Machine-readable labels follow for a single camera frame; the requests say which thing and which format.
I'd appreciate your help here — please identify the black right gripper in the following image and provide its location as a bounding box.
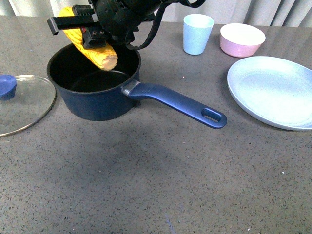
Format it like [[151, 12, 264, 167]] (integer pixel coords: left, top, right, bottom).
[[47, 0, 166, 49]]

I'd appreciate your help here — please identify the yellow corn cob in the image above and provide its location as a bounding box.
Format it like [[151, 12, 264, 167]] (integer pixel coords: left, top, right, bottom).
[[58, 6, 118, 72]]

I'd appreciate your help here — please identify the glass lid blue knob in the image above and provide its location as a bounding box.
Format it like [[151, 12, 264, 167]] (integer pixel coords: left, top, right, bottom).
[[0, 75, 56, 137]]

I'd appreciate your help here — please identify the dark blue saucepan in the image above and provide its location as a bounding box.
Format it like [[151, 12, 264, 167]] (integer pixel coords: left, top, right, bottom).
[[47, 44, 227, 129]]

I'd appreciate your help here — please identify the light blue cup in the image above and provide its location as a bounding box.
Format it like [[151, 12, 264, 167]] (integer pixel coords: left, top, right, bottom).
[[183, 14, 215, 55]]

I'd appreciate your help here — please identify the pink bowl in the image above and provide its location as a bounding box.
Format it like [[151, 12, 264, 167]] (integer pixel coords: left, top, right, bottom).
[[220, 23, 266, 58]]

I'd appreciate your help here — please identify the grey curtain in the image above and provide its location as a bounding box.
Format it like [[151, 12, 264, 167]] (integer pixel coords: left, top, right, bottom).
[[0, 0, 312, 27]]

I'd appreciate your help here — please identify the light blue plate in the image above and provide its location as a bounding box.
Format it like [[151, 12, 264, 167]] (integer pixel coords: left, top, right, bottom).
[[227, 56, 312, 131]]

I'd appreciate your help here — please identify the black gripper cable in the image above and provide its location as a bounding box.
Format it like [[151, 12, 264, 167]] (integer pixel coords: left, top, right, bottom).
[[124, 0, 207, 51]]

